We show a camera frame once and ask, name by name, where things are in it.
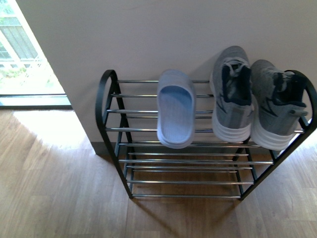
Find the light blue slipper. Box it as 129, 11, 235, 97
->
157, 69, 196, 149

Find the grey knit sneaker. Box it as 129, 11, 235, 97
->
210, 46, 254, 143
251, 59, 308, 151

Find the black metal shoe rack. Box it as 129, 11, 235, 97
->
95, 69, 317, 200

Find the dark window frame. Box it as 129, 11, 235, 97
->
0, 94, 72, 110

